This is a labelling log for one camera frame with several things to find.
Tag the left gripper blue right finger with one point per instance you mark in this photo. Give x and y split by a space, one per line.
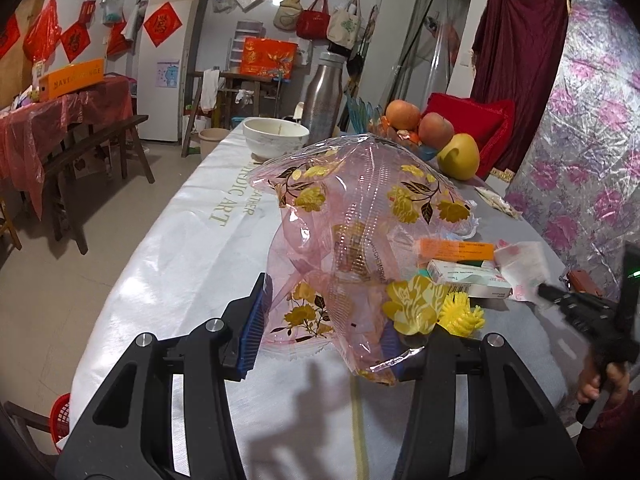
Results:
396 354

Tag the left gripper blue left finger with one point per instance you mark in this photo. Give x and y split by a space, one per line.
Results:
254 313

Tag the yellow plastic flower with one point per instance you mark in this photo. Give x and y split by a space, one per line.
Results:
458 317

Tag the orange medicine box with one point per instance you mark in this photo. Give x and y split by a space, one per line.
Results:
453 250

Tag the white medicine box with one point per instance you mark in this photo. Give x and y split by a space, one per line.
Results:
475 281

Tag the pink floral plastic bag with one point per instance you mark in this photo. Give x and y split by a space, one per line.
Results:
343 262

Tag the red trash basket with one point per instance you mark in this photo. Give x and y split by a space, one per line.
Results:
59 421

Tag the person right hand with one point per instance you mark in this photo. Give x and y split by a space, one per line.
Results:
591 383

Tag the brown leather wallet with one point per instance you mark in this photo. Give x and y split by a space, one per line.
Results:
580 281

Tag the floral plastic sheet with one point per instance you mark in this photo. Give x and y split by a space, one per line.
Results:
578 185

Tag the white ceramic bowl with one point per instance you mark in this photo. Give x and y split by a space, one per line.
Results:
269 138

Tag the white snack packet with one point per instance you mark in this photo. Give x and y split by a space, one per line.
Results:
491 198

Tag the beige plastic bucket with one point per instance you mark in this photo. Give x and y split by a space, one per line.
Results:
210 139

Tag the yellow pomelo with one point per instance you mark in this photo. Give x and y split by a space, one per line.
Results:
460 158

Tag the steel thermos bottle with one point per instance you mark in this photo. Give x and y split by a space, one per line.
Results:
323 98

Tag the blue glass fruit bowl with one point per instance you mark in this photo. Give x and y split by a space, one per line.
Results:
366 118

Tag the red cushion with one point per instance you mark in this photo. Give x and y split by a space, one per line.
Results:
490 125

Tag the red gift box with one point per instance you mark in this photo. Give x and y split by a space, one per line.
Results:
268 58

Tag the wooden bench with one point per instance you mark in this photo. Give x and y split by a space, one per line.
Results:
86 150

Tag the white refrigerator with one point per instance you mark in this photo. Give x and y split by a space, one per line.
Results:
163 72

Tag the red tote bag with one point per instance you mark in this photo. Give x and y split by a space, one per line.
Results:
313 22

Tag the dark wooden stool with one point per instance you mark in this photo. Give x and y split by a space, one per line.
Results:
19 452

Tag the white green tote bag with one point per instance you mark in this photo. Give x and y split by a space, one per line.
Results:
344 25

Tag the red covered side table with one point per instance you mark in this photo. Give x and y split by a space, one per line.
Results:
31 133

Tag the red fu paper on fridge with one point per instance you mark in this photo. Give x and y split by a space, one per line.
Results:
162 23

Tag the orange long box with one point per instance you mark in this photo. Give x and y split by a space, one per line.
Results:
70 78

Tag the red plastic bag on wall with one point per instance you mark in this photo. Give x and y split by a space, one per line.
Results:
43 36

